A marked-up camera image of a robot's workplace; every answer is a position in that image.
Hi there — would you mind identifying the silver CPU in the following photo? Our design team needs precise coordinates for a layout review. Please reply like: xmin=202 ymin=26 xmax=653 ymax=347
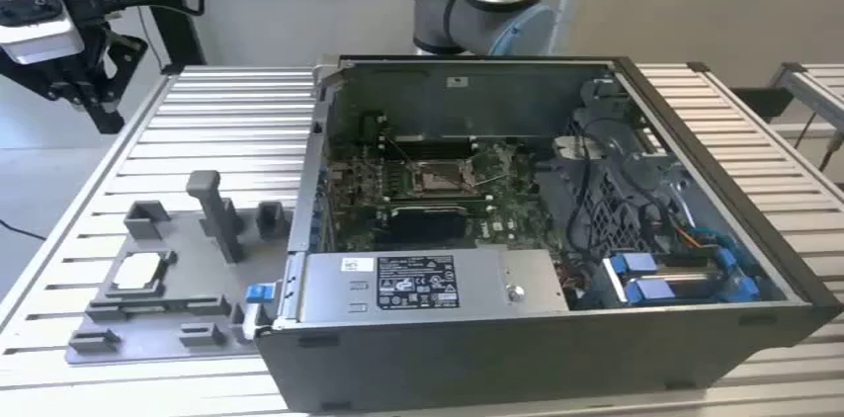
xmin=111 ymin=254 xmax=166 ymax=290

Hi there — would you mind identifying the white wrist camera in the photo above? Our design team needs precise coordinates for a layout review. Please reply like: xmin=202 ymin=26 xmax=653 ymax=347
xmin=0 ymin=0 xmax=87 ymax=65

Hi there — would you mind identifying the black floor cable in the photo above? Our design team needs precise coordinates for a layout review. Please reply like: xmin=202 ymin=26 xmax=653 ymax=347
xmin=0 ymin=217 xmax=46 ymax=241

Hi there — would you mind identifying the black open PC case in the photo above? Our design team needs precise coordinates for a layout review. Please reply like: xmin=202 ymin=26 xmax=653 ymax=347
xmin=254 ymin=54 xmax=844 ymax=413

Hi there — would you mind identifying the black frame post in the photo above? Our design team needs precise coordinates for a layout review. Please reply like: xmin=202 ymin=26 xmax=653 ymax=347
xmin=111 ymin=0 xmax=207 ymax=67

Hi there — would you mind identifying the grey plastic drive cage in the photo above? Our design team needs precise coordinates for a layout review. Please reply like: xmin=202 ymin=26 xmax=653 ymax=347
xmin=532 ymin=132 xmax=669 ymax=260

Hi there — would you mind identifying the black graphics card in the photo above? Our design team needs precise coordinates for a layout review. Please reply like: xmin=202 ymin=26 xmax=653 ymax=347
xmin=385 ymin=203 xmax=468 ymax=247

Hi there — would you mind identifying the black label on power supply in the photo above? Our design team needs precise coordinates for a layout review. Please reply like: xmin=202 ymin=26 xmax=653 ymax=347
xmin=374 ymin=254 xmax=460 ymax=310

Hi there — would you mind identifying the aluminium side table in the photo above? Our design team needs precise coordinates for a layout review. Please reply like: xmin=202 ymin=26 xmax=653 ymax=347
xmin=769 ymin=60 xmax=844 ymax=118

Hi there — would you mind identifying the blue disk carrier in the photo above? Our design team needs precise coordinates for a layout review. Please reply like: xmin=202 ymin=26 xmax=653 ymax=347
xmin=617 ymin=252 xmax=659 ymax=273
xmin=624 ymin=278 xmax=676 ymax=304

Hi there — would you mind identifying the grey parts rack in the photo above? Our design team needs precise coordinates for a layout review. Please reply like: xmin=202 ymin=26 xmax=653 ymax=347
xmin=64 ymin=169 xmax=295 ymax=367

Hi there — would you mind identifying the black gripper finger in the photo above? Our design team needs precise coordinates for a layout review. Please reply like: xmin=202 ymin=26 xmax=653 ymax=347
xmin=80 ymin=27 xmax=151 ymax=135
xmin=39 ymin=77 xmax=88 ymax=107

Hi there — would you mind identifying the silver power supply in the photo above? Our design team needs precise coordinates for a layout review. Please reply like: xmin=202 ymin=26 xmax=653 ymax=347
xmin=282 ymin=248 xmax=573 ymax=327

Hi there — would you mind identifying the CPU socket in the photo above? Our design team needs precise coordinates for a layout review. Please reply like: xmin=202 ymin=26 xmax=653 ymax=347
xmin=408 ymin=159 xmax=474 ymax=196

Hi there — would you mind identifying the black wire in case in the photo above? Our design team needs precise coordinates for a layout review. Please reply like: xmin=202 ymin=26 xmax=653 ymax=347
xmin=568 ymin=115 xmax=665 ymax=263

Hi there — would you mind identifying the green motherboard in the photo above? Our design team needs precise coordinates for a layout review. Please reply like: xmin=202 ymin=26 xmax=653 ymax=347
xmin=322 ymin=139 xmax=570 ymax=256

